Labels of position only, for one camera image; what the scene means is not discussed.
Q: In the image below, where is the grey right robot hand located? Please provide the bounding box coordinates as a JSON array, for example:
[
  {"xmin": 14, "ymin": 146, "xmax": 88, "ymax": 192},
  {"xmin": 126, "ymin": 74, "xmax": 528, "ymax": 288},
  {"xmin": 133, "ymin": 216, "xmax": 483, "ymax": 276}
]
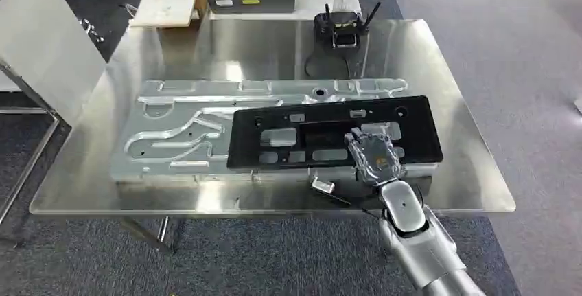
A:
[{"xmin": 343, "ymin": 127, "xmax": 408, "ymax": 187}]

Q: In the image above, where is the black plastic plate holder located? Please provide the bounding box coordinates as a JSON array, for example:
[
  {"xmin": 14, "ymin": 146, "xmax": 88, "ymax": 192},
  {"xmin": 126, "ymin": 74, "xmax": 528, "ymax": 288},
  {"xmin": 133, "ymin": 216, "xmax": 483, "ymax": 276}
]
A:
[{"xmin": 226, "ymin": 95, "xmax": 445, "ymax": 171}]

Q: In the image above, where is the stainless steel table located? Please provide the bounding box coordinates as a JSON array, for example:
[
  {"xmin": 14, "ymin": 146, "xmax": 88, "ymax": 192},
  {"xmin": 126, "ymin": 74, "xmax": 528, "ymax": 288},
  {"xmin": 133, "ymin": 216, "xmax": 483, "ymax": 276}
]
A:
[{"xmin": 29, "ymin": 18, "xmax": 517, "ymax": 255}]

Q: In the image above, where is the stamped sheet metal panel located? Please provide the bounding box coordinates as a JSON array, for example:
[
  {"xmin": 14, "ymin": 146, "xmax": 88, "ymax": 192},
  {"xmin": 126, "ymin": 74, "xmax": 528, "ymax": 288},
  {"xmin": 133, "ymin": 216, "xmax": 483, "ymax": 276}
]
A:
[{"xmin": 108, "ymin": 78, "xmax": 440, "ymax": 184}]

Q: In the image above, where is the white foam sheet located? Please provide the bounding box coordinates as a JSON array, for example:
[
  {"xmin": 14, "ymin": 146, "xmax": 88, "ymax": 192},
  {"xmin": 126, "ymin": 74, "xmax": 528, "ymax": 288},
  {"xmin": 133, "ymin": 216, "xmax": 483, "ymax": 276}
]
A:
[{"xmin": 129, "ymin": 0, "xmax": 201, "ymax": 29}]

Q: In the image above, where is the white flat panel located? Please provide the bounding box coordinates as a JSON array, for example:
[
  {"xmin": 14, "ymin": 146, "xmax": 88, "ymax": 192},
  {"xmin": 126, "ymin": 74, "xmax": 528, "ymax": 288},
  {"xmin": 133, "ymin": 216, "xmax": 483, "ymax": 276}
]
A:
[{"xmin": 0, "ymin": 0, "xmax": 108, "ymax": 127}]

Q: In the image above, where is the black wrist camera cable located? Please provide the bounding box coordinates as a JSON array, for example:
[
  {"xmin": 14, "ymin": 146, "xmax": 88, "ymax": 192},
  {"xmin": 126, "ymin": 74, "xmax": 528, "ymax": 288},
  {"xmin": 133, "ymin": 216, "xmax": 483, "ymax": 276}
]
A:
[{"xmin": 317, "ymin": 188, "xmax": 384, "ymax": 220}]

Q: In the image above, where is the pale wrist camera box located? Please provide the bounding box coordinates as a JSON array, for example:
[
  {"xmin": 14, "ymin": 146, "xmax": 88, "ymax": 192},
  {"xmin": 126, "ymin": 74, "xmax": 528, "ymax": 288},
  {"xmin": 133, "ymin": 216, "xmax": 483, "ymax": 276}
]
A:
[{"xmin": 311, "ymin": 177, "xmax": 336, "ymax": 195}]

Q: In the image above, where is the black router cable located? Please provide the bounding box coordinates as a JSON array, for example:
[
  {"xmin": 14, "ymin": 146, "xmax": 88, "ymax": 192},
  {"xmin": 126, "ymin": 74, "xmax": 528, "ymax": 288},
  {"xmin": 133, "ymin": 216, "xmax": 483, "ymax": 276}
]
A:
[{"xmin": 303, "ymin": 49, "xmax": 354, "ymax": 80}]

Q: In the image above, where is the chrome tube frame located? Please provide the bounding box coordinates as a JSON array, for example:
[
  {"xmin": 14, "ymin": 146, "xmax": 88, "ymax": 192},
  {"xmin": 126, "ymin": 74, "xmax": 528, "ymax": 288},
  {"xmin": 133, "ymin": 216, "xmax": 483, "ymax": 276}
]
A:
[{"xmin": 0, "ymin": 60, "xmax": 62, "ymax": 227}]

